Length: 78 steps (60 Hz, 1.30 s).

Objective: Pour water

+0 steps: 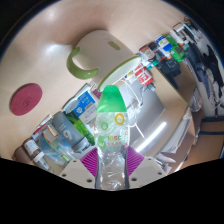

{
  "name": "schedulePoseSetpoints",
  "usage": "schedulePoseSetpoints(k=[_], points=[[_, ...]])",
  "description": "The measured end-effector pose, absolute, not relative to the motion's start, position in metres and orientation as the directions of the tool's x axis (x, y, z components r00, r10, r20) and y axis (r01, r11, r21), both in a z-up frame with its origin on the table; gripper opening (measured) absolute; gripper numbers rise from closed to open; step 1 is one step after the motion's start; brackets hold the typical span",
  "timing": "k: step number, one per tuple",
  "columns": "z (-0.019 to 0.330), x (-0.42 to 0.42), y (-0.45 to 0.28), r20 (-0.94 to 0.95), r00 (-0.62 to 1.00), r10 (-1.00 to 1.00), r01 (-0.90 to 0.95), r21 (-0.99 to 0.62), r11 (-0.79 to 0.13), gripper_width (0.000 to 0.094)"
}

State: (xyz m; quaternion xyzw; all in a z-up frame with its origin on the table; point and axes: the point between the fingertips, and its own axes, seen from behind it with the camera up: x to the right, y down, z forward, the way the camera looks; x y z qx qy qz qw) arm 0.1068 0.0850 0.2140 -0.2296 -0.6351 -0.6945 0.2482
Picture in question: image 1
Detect white light bar under shelf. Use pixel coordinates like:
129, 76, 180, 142
134, 121, 168, 153

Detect white power strip with cables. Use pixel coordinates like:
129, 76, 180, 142
119, 78, 158, 109

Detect clear blue plastic bag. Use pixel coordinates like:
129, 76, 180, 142
38, 131, 74, 167

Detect small white bottle blue cap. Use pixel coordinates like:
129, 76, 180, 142
155, 34, 173, 56

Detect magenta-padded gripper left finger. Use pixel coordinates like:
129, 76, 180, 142
59, 147, 100, 189

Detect green plastic container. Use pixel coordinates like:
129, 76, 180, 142
166, 34, 186, 63

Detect dark green bottle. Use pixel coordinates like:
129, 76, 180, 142
64, 111, 97, 147

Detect brown jar with white lid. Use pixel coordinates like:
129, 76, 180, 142
22, 138, 46, 164

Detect white mug with green handle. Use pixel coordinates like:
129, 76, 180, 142
66, 29, 143, 93

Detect grey shaker bottle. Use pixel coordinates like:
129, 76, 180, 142
51, 110, 90, 153

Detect clear bottle with green cap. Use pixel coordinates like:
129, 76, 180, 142
93, 84, 130, 192

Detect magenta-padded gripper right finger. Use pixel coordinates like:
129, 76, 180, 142
124, 145, 168, 189

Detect dark hanging clothes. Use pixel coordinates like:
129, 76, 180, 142
196, 43, 224, 114

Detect red pen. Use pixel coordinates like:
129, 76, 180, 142
33, 114, 54, 136

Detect red and white can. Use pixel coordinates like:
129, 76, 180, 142
134, 63, 154, 86

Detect blue and white box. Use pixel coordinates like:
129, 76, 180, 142
63, 90, 101, 125

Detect flat round red coaster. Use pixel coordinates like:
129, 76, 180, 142
9, 82, 44, 117

